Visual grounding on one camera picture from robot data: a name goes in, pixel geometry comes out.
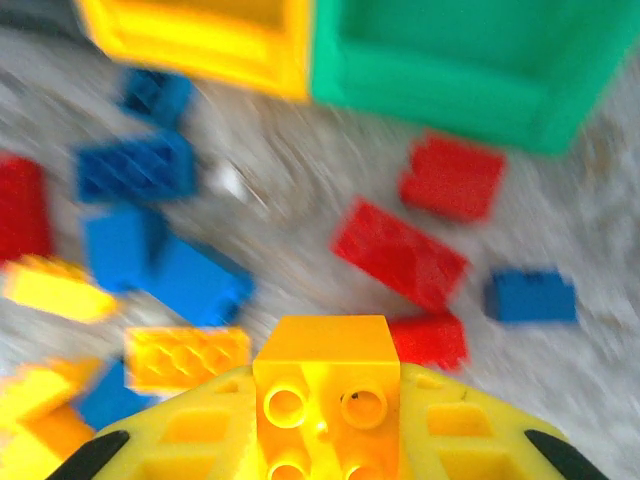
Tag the yellow lego brick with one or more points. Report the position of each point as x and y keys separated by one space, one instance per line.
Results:
x=185 y=357
x=55 y=292
x=325 y=350

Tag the curved yellow lego piece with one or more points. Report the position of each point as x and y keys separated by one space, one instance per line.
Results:
x=35 y=395

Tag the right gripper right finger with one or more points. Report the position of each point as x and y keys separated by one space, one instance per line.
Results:
x=465 y=440

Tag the red lego brick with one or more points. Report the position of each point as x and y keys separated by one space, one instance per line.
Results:
x=432 y=340
x=452 y=177
x=20 y=205
x=400 y=255

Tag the small blue lego brick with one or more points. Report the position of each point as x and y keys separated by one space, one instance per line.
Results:
x=157 y=95

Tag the yellow plastic container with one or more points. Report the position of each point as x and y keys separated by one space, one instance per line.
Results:
x=200 y=45

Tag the green plastic container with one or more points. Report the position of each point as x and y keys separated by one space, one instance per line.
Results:
x=425 y=85

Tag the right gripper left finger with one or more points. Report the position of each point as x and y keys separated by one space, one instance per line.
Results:
x=200 y=440

